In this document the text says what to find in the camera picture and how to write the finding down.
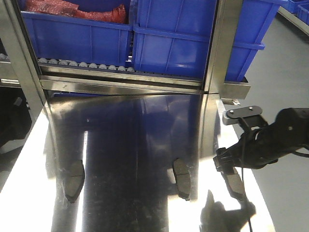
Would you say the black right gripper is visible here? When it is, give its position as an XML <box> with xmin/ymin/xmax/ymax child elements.
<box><xmin>213</xmin><ymin>108</ymin><xmax>309</xmax><ymax>172</ymax></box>

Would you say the small blue bins background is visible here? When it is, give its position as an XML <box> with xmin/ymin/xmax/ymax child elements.
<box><xmin>285</xmin><ymin>0</ymin><xmax>309</xmax><ymax>20</ymax></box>

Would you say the red bubble wrap bag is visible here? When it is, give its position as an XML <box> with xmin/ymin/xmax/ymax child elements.
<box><xmin>24</xmin><ymin>0</ymin><xmax>127</xmax><ymax>24</ymax></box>

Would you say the brake pad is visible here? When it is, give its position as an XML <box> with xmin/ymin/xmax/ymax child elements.
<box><xmin>222</xmin><ymin>167</ymin><xmax>246</xmax><ymax>205</ymax></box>
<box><xmin>172</xmin><ymin>158</ymin><xmax>191</xmax><ymax>201</ymax></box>
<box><xmin>64</xmin><ymin>159</ymin><xmax>85</xmax><ymax>203</ymax></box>

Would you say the grey roller conveyor strip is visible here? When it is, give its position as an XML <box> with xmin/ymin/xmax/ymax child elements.
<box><xmin>38</xmin><ymin>58</ymin><xmax>135</xmax><ymax>73</ymax></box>

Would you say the left blue plastic bin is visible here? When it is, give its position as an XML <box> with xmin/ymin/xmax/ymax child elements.
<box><xmin>18</xmin><ymin>0</ymin><xmax>134</xmax><ymax>66</ymax></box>

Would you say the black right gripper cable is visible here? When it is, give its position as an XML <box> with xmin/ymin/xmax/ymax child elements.
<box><xmin>239</xmin><ymin>135</ymin><xmax>254</xmax><ymax>232</ymax></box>

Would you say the steel roller rack frame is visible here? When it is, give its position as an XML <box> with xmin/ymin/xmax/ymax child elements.
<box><xmin>0</xmin><ymin>0</ymin><xmax>250</xmax><ymax>116</ymax></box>

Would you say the blue plastic bin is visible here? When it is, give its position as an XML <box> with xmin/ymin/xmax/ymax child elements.
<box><xmin>132</xmin><ymin>0</ymin><xmax>285</xmax><ymax>81</ymax></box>
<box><xmin>18</xmin><ymin>0</ymin><xmax>134</xmax><ymax>66</ymax></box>

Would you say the right blue plastic bin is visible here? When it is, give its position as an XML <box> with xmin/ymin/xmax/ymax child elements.
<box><xmin>132</xmin><ymin>0</ymin><xmax>285</xmax><ymax>81</ymax></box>

